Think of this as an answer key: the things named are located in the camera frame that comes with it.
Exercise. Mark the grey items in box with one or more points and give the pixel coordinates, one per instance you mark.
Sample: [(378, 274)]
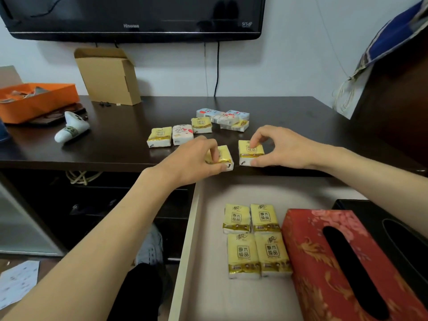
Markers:
[(23, 93)]

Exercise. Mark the black flat television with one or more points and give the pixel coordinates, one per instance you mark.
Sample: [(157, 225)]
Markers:
[(133, 16)]

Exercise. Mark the red floral tissue box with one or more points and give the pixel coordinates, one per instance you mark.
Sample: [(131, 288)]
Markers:
[(311, 264)]

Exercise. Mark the blue object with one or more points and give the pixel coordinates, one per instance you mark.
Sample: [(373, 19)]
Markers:
[(3, 132)]

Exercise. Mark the person's black trouser leg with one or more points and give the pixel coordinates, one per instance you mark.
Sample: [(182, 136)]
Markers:
[(140, 294)]

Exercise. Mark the person's left forearm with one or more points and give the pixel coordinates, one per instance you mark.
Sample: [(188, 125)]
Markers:
[(87, 250)]

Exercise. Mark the blue white tissue packet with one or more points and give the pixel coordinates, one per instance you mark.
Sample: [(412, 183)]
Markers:
[(208, 113), (239, 114)]

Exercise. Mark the black tissue box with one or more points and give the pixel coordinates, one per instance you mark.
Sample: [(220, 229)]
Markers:
[(367, 213)]

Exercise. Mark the person's right thumb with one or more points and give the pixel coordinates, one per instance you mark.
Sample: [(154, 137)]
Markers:
[(269, 161)]

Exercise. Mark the person's left thumb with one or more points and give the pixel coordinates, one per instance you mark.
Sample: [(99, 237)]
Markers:
[(215, 168)]

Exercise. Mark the brown cardboard box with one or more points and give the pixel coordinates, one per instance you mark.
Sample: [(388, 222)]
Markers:
[(110, 80)]

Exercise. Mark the small black screws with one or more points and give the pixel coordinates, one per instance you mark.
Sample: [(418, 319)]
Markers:
[(105, 104)]

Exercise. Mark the white paper sheet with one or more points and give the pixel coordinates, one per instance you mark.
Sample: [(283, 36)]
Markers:
[(16, 284)]

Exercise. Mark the person's left hand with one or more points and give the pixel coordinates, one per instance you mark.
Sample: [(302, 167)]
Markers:
[(187, 163)]

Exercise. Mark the orange box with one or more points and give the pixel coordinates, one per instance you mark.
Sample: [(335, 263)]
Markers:
[(36, 103)]

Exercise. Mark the yellow tissue packet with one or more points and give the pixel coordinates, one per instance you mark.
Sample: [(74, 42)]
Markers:
[(224, 155), (159, 137), (272, 254), (236, 218), (201, 125), (235, 126), (243, 255), (246, 154), (264, 217)]

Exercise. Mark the white red-print tissue packet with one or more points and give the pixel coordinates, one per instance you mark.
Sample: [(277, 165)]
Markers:
[(182, 134)]

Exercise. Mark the dark wooden furniture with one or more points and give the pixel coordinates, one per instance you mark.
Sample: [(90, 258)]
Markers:
[(398, 103)]

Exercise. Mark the person's right forearm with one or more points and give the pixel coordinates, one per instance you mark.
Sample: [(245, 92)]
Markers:
[(377, 183)]

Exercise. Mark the white ceramic ocarina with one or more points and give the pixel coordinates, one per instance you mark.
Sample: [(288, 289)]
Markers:
[(72, 128)]

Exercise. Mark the dark wooden cabinet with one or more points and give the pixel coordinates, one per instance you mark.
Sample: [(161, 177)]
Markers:
[(117, 143)]

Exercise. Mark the light wooden drawer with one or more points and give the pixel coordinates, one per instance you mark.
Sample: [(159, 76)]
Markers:
[(207, 280)]

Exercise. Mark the person's right hand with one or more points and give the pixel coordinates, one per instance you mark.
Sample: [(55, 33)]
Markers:
[(291, 148)]

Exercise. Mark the blue striped cloth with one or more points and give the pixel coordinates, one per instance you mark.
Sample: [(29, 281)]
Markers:
[(394, 33)]

